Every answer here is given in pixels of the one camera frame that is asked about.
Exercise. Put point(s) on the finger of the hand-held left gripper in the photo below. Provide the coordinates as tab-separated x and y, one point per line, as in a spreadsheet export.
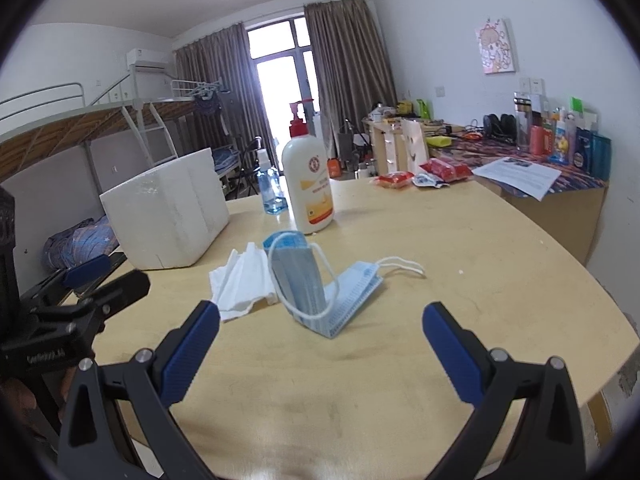
125	287
85	270

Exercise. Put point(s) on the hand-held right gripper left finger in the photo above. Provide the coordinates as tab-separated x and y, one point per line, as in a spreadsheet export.
192	355

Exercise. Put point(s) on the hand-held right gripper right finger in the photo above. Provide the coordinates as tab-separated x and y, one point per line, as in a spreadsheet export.
450	355

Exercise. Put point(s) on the white foam box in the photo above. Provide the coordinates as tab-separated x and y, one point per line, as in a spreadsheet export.
165	210

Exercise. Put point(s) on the blue face mask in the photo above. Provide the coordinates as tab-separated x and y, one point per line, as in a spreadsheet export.
357	295
300	280

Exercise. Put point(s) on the person's left hand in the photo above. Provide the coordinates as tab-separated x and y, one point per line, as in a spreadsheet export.
20	402

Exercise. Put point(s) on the blue plaid quilt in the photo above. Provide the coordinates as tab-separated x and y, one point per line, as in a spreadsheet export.
80	242

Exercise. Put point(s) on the white face mask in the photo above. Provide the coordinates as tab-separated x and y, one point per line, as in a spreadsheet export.
240	285

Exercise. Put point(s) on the grey metal bunk bed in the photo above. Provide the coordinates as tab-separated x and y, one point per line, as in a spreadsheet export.
60	125
175	90

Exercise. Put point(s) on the black folding chair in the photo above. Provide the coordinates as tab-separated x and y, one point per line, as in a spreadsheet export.
250	165

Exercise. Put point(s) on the white blue packet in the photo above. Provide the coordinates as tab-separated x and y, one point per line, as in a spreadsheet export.
430	181

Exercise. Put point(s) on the blue spray bottle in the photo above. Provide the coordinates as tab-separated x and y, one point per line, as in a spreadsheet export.
271	190

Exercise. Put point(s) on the red snack packet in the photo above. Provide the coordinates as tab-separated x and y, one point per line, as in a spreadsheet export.
447	169
395	180

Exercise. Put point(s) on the printed paper sheet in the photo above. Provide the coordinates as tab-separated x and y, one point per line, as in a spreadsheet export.
520	176

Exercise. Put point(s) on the desk with patterned cloth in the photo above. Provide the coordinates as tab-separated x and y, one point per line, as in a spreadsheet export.
575	200

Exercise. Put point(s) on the hanging dark clothes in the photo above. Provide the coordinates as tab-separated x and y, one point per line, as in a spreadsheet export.
207	105

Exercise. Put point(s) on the white lotion pump bottle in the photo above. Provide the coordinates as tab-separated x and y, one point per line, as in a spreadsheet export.
307	180

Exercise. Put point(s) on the yellow sponge block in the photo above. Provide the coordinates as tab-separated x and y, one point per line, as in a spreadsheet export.
440	141

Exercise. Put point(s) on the orange container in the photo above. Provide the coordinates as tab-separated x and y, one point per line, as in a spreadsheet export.
335	168

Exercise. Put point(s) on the white air conditioner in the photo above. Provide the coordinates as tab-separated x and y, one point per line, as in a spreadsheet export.
147	60

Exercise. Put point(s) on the wooden desk with drawers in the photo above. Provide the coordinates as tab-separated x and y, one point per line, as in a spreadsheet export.
385	145

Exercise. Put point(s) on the brown curtain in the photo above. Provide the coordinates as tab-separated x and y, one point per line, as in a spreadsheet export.
350	60
215	85

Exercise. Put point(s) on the red can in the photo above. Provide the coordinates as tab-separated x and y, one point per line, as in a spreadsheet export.
538	140

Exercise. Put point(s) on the black headphones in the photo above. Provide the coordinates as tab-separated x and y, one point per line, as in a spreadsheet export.
500	125

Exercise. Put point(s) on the blue carton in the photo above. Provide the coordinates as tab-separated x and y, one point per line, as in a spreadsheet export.
592	155

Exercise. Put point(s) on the steel drinking bottle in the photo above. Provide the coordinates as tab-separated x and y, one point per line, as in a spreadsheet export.
522	120

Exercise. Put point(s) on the green snack bag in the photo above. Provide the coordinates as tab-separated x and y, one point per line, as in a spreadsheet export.
423	109

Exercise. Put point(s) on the yellow box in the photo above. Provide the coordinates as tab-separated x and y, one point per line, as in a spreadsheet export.
406	107

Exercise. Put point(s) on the glass balcony door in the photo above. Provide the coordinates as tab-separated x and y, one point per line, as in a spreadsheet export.
280	85

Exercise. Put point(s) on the white wall switch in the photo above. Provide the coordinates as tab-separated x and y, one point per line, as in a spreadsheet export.
530	84

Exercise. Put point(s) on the pink cartoon wall poster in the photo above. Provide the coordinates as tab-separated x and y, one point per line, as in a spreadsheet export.
495	45

